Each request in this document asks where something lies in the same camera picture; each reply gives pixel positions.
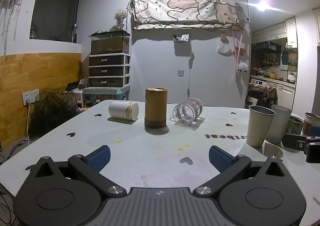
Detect white kitchen cabinets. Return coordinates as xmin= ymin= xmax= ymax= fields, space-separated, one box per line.
xmin=251 ymin=15 xmax=298 ymax=49

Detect cartoon printed storage box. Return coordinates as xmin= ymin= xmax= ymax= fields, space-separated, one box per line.
xmin=82 ymin=87 xmax=131 ymax=109

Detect glass fish tank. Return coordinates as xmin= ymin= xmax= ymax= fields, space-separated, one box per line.
xmin=90 ymin=30 xmax=131 ymax=55

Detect bamboo cup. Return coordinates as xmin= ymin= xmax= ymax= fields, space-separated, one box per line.
xmin=144 ymin=87 xmax=168 ymax=129

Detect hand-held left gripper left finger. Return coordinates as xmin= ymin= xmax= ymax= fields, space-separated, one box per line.
xmin=29 ymin=145 xmax=127 ymax=196

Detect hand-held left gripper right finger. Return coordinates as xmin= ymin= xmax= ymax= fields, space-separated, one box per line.
xmin=192 ymin=145 xmax=288 ymax=196

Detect green patterned mug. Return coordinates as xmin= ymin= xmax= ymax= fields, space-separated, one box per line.
xmin=286 ymin=114 xmax=305 ymax=137

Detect white macrame wall hanging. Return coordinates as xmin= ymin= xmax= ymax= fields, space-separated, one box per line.
xmin=0 ymin=0 xmax=31 ymax=47

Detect black netting pile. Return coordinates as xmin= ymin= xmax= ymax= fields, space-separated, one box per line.
xmin=27 ymin=87 xmax=78 ymax=140

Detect plastic drawer unit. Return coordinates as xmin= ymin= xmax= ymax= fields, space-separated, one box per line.
xmin=88 ymin=53 xmax=131 ymax=88

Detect white hanging cable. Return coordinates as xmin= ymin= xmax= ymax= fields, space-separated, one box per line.
xmin=186 ymin=52 xmax=196 ymax=99

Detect beige tall cup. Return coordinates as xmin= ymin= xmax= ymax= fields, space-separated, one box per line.
xmin=246 ymin=105 xmax=276 ymax=147

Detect white washing machine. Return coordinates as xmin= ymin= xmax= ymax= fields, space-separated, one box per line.
xmin=250 ymin=78 xmax=267 ymax=87

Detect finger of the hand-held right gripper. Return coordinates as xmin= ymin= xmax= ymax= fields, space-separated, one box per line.
xmin=305 ymin=142 xmax=320 ymax=164
xmin=282 ymin=126 xmax=320 ymax=151

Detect clear striped glass cup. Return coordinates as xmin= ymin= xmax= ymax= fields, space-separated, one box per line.
xmin=170 ymin=97 xmax=204 ymax=127

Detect chair with draped clothes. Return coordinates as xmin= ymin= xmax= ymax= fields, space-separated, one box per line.
xmin=246 ymin=83 xmax=278 ymax=109

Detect dried flower vase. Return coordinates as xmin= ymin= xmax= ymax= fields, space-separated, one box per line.
xmin=114 ymin=9 xmax=129 ymax=30

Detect white cartoon print cup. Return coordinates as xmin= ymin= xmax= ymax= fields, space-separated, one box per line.
xmin=108 ymin=101 xmax=139 ymax=122

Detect ceiling light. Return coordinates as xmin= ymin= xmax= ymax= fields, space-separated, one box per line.
xmin=256 ymin=0 xmax=270 ymax=11

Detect small wall shelf box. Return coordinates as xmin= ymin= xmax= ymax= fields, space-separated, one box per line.
xmin=173 ymin=33 xmax=190 ymax=44

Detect white hanging bag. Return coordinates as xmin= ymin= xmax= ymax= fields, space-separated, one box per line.
xmin=217 ymin=40 xmax=233 ymax=55

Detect grey tall cup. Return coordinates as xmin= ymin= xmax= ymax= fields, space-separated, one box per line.
xmin=265 ymin=104 xmax=293 ymax=145

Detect cartoon printed cloth cover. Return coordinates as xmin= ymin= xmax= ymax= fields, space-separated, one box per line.
xmin=131 ymin=0 xmax=240 ymax=30

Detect white wall socket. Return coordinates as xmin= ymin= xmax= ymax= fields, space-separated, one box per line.
xmin=22 ymin=88 xmax=40 ymax=106

